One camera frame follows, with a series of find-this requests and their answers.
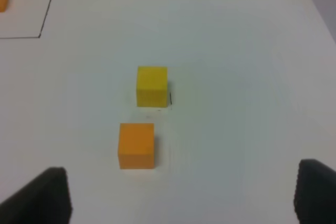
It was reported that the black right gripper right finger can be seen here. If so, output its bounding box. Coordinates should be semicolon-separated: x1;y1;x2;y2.
293;159;335;224

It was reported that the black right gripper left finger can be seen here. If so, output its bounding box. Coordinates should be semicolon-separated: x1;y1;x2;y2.
1;167;72;223

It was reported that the yellow cube block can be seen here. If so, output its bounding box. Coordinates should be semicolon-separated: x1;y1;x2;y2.
136;66;168;108

